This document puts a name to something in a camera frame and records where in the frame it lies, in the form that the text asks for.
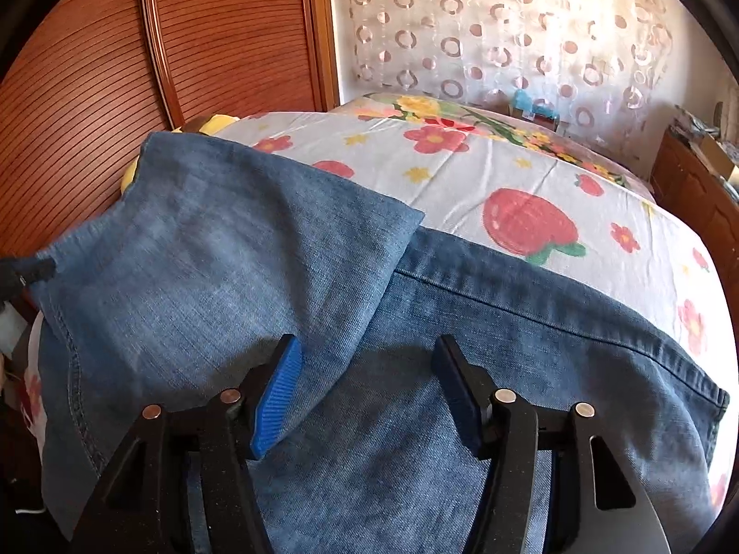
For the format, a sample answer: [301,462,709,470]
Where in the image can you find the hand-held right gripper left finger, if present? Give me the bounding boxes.
[69,333,304,554]

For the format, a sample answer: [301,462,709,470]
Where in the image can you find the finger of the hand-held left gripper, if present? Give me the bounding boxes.
[0,257,57,304]

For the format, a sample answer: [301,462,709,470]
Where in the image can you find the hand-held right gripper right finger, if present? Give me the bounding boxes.
[432,333,673,554]

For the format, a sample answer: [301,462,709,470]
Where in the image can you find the blue denim pants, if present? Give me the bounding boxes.
[29,130,729,554]

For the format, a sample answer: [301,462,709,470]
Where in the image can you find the bed with floral sheet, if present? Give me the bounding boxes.
[23,95,734,514]

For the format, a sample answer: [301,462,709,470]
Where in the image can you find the yellow plush toy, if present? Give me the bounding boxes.
[120,115,240,194]

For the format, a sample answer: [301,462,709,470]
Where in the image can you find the floral pillow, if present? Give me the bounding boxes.
[355,94,630,186]

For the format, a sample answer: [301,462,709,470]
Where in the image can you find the blue packet box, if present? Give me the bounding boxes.
[508,89,561,128]

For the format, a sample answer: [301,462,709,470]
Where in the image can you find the long wooden cabinet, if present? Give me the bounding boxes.
[651,127,739,243]

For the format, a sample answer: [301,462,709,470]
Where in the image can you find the cardboard box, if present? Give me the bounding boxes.
[696,135,739,182]

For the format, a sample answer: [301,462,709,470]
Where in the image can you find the sheer circle-pattern curtain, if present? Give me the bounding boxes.
[340,0,676,151]

